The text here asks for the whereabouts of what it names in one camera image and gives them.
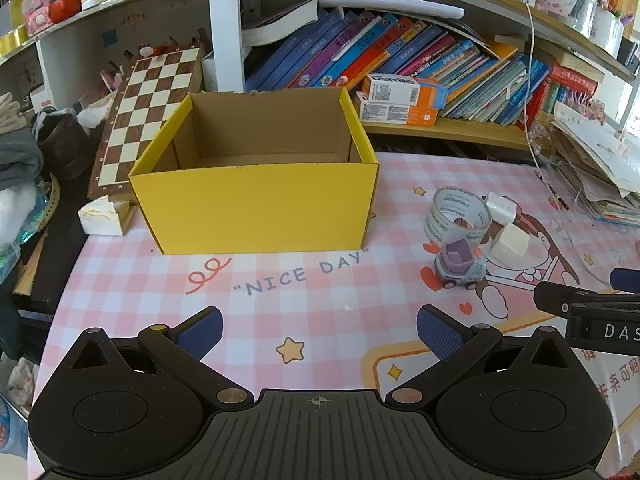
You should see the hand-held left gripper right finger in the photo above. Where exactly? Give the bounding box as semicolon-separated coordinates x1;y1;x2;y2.
384;304;581;408

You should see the wooden bookshelf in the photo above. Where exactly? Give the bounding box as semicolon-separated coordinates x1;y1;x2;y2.
207;0;640;153

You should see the small toy car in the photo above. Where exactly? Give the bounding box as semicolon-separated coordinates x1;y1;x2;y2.
434;238;487;292

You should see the pink small box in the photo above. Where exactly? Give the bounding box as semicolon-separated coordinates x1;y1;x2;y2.
22;0;51;36

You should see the row of colourful books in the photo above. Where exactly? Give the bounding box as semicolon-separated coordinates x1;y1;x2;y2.
245;7;608;128

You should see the white orange blue carton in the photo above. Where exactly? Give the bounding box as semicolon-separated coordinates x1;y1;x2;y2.
361;74;449;109

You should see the brown bag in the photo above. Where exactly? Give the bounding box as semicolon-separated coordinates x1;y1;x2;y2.
35;112;91;181

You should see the yellow cardboard box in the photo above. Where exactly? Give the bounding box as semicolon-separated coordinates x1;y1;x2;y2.
128;86;380;256

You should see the pink checked desk mat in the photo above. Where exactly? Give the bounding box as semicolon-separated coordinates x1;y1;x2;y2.
27;152;640;480

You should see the black pen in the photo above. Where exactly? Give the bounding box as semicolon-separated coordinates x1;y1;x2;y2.
535;167;571;211

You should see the small white tape roll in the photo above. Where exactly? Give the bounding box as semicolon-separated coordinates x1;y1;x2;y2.
485;191;517;224

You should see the grey folded cloth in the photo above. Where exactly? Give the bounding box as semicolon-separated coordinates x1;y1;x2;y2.
0;92;46;191

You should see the clear tape roll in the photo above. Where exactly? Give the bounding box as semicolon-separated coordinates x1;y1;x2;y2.
424;186;493;251

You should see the small white paper box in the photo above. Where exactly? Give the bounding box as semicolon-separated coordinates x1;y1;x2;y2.
77;196;136;237

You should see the white pen holder mug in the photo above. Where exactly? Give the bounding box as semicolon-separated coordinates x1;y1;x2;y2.
590;5;626;58

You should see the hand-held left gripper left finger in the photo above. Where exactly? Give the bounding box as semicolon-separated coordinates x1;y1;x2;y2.
65;306;251;409

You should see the wooden chessboard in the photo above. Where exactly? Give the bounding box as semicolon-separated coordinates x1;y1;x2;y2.
87;45;206;201

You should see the clear bead string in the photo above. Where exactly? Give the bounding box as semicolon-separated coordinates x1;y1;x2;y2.
530;120;551;161

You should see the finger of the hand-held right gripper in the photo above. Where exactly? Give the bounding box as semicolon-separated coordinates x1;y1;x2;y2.
534;282;640;348
611;268;640;292

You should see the white cable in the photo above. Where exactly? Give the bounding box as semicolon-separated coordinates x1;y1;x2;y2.
482;0;546;168

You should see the messy stack of papers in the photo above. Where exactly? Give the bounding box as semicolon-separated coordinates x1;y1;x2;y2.
547;102;640;228

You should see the white foam block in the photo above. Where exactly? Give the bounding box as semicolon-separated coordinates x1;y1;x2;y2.
489;222;531;267

